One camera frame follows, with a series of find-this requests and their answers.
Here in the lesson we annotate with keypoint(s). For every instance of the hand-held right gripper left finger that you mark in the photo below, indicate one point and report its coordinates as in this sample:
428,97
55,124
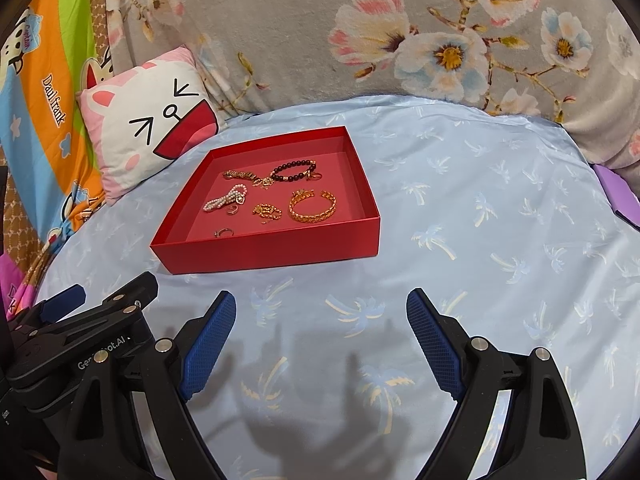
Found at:
210,345

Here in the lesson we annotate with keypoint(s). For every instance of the light blue palm-print sheet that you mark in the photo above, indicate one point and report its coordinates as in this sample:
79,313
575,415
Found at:
450,210

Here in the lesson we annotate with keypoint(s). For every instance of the red cardboard box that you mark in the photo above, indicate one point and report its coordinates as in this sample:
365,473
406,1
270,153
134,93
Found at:
260,255

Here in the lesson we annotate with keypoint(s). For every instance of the pink cat face pillow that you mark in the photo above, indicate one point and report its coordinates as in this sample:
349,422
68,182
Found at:
130,150

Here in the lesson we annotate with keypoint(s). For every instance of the colourful striped cartoon blanket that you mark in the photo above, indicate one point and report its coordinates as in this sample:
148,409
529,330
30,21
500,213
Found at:
102,25

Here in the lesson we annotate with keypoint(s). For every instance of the grey floral blanket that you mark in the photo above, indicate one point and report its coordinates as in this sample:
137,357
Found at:
280,35

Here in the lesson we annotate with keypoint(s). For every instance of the colourful cartoon striped sheet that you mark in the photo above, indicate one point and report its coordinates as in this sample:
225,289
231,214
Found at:
45,125

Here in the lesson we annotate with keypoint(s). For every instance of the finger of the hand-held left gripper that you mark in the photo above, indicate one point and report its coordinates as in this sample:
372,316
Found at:
135,287
62,302

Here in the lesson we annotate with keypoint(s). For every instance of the purple object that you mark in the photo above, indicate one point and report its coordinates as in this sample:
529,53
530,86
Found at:
615,190

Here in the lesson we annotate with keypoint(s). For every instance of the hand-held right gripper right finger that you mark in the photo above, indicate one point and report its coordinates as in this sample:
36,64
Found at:
432,340

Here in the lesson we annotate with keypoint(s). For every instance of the gold hoop earring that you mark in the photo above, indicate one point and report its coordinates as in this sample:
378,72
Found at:
315,176

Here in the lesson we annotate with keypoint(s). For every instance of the gold cuff bangle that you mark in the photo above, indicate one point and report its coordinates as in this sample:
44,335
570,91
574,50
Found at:
310,219

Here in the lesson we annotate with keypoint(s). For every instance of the magenta cloth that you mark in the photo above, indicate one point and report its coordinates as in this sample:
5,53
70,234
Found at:
10,285

